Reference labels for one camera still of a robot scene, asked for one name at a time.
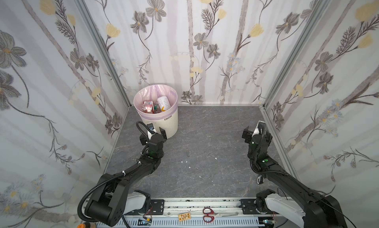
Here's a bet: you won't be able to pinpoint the clear bottle white yellow label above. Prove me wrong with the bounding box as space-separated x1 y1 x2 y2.
157 96 171 112

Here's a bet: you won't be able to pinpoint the yellow tea bottle red label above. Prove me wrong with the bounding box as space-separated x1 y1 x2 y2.
153 103 162 114

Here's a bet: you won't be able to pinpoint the small bottle yellow cap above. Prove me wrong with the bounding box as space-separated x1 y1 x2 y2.
141 100 154 114

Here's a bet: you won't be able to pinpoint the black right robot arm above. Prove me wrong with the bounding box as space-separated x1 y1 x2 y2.
242 121 347 228

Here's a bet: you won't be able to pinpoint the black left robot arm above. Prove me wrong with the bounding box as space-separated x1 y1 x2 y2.
77 121 167 227

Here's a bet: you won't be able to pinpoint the cream plastic trash bin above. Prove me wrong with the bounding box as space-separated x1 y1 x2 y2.
142 111 178 138

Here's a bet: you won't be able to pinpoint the purple plastic bin liner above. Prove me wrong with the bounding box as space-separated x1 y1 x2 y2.
133 84 178 121

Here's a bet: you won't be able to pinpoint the yellow tag card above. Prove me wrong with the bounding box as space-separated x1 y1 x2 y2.
178 212 191 222

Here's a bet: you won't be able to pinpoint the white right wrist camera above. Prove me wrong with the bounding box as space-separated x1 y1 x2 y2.
253 121 266 135

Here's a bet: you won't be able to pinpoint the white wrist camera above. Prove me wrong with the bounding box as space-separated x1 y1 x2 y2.
253 121 266 135
147 123 157 140

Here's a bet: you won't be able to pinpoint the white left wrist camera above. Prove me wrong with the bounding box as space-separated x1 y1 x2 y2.
147 123 157 140

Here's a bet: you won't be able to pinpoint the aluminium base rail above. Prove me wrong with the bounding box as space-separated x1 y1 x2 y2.
118 197 294 220

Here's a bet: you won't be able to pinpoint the white perforated cable duct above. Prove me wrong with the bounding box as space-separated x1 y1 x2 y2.
97 217 264 228

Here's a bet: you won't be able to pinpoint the red handled scissors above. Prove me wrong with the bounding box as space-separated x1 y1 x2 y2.
202 207 238 223

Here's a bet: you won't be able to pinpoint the orange black tool handle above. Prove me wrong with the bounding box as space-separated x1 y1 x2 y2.
77 222 97 228

